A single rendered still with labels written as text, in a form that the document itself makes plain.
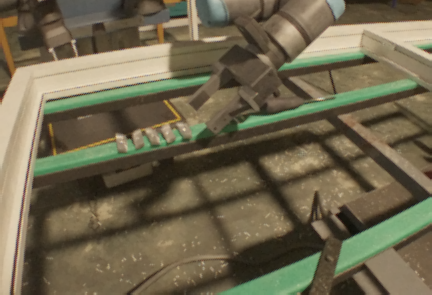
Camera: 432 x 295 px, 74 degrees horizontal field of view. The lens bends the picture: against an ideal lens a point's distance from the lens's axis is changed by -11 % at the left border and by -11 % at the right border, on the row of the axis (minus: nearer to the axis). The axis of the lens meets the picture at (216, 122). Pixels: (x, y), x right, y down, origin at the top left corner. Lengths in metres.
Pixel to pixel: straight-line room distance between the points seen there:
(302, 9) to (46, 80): 0.60
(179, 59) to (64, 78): 0.29
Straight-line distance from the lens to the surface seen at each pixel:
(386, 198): 0.97
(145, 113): 1.74
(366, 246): 0.47
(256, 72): 0.56
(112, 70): 0.82
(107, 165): 0.60
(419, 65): 1.00
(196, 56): 0.85
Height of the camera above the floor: 1.22
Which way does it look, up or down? 34 degrees down
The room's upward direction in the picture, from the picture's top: straight up
